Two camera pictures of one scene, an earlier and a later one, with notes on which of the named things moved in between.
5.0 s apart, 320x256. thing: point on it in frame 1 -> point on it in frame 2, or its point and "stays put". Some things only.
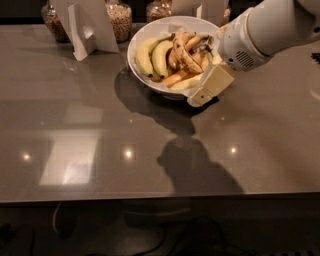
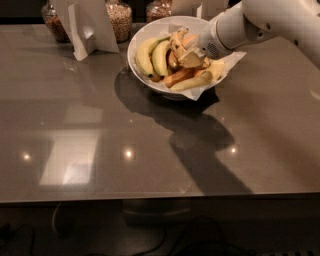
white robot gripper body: (235, 43) -> (209, 42)
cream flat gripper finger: (217, 78) -> (191, 60)
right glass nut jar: (157, 9) stays put
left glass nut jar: (53, 22) stays put
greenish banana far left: (143, 53) stays put
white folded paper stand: (88, 25) stays put
